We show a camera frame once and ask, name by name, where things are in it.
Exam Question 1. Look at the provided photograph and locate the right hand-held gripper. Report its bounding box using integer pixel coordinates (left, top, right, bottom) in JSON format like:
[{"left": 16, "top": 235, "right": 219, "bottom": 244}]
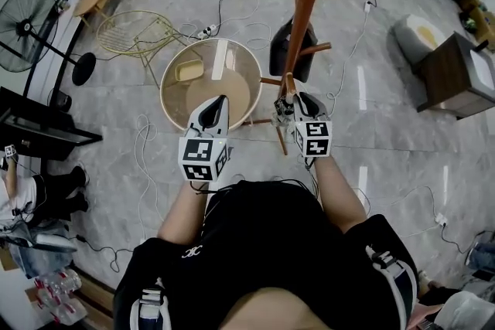
[{"left": 290, "top": 91, "right": 334, "bottom": 159}]

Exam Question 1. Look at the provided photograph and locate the person's shoulder strap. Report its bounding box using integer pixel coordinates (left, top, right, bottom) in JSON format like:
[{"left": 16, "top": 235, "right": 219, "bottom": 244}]
[
  {"left": 365, "top": 245, "right": 418, "bottom": 330},
  {"left": 129, "top": 277, "right": 171, "bottom": 330}
]

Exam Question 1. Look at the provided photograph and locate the round beige glass-top table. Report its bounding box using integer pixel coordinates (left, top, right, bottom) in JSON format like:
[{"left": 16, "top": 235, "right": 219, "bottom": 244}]
[{"left": 159, "top": 37, "right": 263, "bottom": 131}]

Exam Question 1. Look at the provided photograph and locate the orange-brown wooden coat rack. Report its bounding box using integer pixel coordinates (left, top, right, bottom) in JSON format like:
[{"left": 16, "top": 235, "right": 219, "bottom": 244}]
[{"left": 245, "top": 0, "right": 336, "bottom": 156}]

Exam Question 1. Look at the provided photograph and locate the cardboard box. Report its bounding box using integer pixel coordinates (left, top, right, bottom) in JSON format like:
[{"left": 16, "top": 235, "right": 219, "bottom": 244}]
[{"left": 459, "top": 0, "right": 495, "bottom": 42}]

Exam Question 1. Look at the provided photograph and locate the yellow tray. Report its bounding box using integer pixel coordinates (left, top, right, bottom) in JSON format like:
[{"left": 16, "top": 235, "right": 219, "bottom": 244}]
[{"left": 174, "top": 60, "right": 205, "bottom": 82}]

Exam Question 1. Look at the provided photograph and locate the black glass-top cabinet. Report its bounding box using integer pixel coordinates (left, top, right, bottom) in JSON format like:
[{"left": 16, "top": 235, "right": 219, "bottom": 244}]
[{"left": 0, "top": 87, "right": 104, "bottom": 162}]

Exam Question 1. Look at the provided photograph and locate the person's black shirt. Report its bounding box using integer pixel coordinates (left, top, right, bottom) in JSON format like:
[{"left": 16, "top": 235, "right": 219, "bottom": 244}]
[{"left": 113, "top": 180, "right": 421, "bottom": 330}]

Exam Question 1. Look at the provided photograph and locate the person's right forearm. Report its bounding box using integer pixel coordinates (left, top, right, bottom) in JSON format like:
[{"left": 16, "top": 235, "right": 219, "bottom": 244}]
[{"left": 312, "top": 156, "right": 368, "bottom": 235}]

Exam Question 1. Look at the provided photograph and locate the white cable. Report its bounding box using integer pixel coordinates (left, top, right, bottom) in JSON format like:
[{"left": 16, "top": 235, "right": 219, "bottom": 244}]
[
  {"left": 135, "top": 114, "right": 159, "bottom": 240},
  {"left": 326, "top": 7, "right": 373, "bottom": 100}
]

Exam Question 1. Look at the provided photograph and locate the dark brown cabinet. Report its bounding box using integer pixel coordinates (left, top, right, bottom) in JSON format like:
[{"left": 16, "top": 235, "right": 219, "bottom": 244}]
[{"left": 415, "top": 31, "right": 495, "bottom": 121}]

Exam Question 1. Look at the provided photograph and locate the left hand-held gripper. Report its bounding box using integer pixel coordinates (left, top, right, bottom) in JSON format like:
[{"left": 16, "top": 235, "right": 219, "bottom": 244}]
[{"left": 177, "top": 95, "right": 232, "bottom": 182}]

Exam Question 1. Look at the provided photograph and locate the yellow wire side table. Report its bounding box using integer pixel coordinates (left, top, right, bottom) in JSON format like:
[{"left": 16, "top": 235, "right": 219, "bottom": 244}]
[{"left": 96, "top": 10, "right": 186, "bottom": 88}]

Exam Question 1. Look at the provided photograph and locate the person's left forearm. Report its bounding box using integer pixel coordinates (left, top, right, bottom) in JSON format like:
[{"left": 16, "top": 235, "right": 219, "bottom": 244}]
[{"left": 156, "top": 179, "right": 220, "bottom": 244}]

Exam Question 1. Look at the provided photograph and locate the pack of plastic bottles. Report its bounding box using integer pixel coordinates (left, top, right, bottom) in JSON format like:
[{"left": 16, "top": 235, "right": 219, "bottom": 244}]
[{"left": 34, "top": 268, "right": 88, "bottom": 325}]

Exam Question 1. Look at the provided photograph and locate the black bag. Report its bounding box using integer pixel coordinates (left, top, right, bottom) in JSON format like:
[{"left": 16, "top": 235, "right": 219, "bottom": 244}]
[{"left": 268, "top": 17, "right": 319, "bottom": 84}]

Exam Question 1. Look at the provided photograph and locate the person's right shoulder strap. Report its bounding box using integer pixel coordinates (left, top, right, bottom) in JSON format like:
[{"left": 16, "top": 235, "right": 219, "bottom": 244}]
[{"left": 365, "top": 245, "right": 418, "bottom": 330}]

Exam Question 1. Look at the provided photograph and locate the person's left shoulder strap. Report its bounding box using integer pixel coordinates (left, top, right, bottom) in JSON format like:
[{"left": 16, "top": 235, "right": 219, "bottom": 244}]
[{"left": 129, "top": 277, "right": 171, "bottom": 330}]

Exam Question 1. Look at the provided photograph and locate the black standing fan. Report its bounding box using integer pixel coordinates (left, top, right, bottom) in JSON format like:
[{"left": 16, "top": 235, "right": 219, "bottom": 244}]
[{"left": 0, "top": 0, "right": 97, "bottom": 87}]

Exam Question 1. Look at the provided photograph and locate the egg-shaped floor cushion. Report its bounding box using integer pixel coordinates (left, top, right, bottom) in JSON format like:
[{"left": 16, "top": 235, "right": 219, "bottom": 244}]
[{"left": 388, "top": 14, "right": 448, "bottom": 65}]

